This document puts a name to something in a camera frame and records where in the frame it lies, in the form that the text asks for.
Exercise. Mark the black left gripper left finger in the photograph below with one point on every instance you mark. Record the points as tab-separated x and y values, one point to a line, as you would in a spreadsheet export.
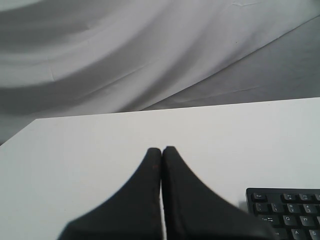
132	213

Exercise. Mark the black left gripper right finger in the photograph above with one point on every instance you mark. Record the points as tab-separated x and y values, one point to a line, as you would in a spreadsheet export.
192	211

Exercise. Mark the black acer keyboard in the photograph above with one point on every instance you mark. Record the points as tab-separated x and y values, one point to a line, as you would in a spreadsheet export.
294	213

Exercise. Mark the grey backdrop cloth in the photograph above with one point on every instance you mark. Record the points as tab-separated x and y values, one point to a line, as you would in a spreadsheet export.
61	58

